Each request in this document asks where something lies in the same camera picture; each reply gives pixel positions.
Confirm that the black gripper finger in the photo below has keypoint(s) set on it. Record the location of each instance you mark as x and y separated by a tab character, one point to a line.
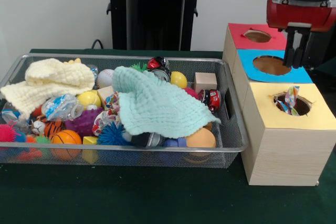
301	48
289	48

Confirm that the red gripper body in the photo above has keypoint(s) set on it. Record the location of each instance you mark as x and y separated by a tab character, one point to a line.
304	15

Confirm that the colourful polka dot cloth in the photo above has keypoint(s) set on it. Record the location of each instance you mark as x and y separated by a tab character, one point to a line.
290	100

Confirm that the shallow clear mesh bin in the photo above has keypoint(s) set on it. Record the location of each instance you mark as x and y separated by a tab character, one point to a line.
232	129

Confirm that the wooden box with three holes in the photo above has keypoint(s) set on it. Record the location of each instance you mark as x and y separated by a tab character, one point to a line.
283	150

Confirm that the black chair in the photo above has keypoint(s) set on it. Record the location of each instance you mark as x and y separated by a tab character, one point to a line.
323	51

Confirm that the small wooden cube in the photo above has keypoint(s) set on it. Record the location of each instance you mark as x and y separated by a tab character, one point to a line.
205	82

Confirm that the yellow ball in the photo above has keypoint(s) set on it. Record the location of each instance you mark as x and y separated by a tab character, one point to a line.
178	80
89	99

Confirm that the peach orange ball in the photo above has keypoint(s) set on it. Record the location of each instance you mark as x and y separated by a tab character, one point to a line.
200	139

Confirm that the mint green cloth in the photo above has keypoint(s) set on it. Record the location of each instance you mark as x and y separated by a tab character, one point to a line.
157	103

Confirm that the green spiky ball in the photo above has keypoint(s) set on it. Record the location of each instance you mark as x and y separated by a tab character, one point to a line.
139	67

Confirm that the white toy baseball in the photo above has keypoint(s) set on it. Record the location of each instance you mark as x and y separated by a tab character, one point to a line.
105	78

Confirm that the cream yellow cloth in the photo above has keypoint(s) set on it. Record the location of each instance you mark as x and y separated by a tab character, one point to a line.
52	80

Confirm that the orange toy basketball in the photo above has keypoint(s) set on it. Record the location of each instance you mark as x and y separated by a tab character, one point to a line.
67	139

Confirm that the pink spiky ball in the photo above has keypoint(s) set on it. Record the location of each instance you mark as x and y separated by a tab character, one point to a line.
6	132

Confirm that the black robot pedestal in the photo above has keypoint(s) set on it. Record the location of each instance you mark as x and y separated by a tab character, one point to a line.
152	14

